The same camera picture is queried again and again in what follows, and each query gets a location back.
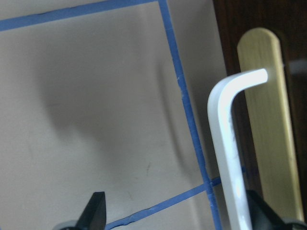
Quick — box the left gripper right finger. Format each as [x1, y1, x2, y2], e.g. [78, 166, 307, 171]
[246, 190, 288, 230]

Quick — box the wooden drawer with white handle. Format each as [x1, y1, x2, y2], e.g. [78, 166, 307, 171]
[208, 0, 307, 230]

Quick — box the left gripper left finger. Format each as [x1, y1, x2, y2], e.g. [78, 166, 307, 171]
[71, 192, 106, 230]

